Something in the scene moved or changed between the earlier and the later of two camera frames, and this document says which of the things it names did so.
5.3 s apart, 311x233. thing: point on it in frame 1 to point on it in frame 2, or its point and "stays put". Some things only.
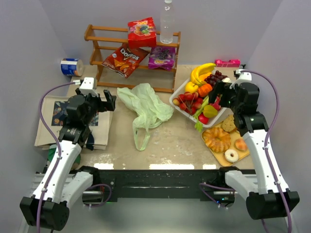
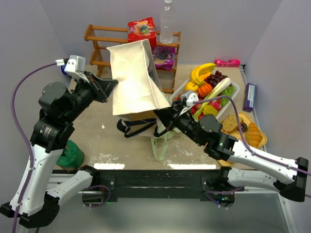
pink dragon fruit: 216,103 stays put
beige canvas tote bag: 54,109 to 139,91
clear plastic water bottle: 166,22 stays put
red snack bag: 142,33 stays put
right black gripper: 219,91 to 173,119
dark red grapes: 213,78 stays put
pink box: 227,63 stays put
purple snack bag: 162,57 stays put
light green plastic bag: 151,109 to 161,126
